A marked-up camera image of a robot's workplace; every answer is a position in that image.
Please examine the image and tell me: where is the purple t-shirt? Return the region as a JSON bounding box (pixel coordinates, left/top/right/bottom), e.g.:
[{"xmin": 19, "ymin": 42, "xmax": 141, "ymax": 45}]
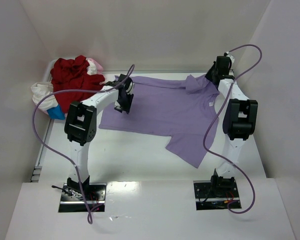
[{"xmin": 99, "ymin": 75, "xmax": 219, "ymax": 168}]

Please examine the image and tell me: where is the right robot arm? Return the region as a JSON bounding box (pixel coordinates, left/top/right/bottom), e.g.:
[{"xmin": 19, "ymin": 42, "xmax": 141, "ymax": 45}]
[{"xmin": 206, "ymin": 52, "xmax": 258, "ymax": 197}]

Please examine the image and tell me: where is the white t-shirt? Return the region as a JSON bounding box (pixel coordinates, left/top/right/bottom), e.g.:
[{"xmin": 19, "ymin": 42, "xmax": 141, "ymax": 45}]
[{"xmin": 30, "ymin": 81, "xmax": 59, "ymax": 114}]

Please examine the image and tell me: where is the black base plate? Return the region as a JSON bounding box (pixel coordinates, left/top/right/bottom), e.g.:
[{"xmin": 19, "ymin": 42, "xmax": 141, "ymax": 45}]
[
  {"xmin": 58, "ymin": 183, "xmax": 107, "ymax": 213},
  {"xmin": 193, "ymin": 181, "xmax": 242, "ymax": 211}
]

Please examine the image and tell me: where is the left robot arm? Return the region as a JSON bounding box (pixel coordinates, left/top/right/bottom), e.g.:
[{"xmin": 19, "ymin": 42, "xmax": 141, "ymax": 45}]
[{"xmin": 64, "ymin": 74, "xmax": 134, "ymax": 196}]

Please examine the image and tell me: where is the white laundry basket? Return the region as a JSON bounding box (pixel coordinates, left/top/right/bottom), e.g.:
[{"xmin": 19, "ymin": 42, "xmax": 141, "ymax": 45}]
[{"xmin": 41, "ymin": 58, "xmax": 58, "ymax": 82}]

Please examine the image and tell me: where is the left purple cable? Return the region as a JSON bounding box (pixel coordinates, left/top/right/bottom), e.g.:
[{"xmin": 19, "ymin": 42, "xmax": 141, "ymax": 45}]
[{"xmin": 31, "ymin": 63, "xmax": 136, "ymax": 225}]

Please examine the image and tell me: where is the red t-shirt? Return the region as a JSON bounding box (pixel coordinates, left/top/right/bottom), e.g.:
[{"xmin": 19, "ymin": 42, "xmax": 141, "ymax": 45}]
[{"xmin": 50, "ymin": 55, "xmax": 105, "ymax": 114}]

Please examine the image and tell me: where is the pink t-shirt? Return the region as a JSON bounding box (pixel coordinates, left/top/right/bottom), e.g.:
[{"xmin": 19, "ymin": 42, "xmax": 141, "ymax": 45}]
[{"xmin": 86, "ymin": 58, "xmax": 104, "ymax": 76}]

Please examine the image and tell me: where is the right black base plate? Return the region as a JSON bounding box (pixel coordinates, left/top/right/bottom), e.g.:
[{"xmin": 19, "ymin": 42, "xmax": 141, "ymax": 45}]
[{"xmin": 193, "ymin": 181, "xmax": 242, "ymax": 211}]

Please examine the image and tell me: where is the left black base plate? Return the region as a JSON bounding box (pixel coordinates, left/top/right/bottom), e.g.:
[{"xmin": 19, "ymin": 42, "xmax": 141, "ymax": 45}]
[{"xmin": 58, "ymin": 183, "xmax": 107, "ymax": 213}]

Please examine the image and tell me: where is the blue t-shirt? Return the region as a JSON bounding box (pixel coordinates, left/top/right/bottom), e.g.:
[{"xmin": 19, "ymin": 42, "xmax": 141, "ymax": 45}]
[{"xmin": 47, "ymin": 105, "xmax": 66, "ymax": 120}]

